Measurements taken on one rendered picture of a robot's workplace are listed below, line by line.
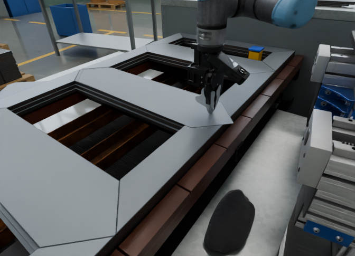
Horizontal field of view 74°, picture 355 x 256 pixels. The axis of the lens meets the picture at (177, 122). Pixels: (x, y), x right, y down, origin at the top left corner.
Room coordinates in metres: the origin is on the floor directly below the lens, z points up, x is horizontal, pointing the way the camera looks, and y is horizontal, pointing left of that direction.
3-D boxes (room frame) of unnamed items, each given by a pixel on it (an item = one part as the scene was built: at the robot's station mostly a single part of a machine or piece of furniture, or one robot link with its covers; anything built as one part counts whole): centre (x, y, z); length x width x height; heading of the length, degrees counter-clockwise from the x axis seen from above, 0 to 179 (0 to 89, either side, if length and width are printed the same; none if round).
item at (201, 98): (0.62, -0.08, 0.90); 0.06 x 0.03 x 0.09; 53
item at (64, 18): (5.30, 2.14, 0.29); 0.61 x 0.43 x 0.57; 61
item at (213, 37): (0.63, -0.09, 1.09); 0.08 x 0.08 x 0.05
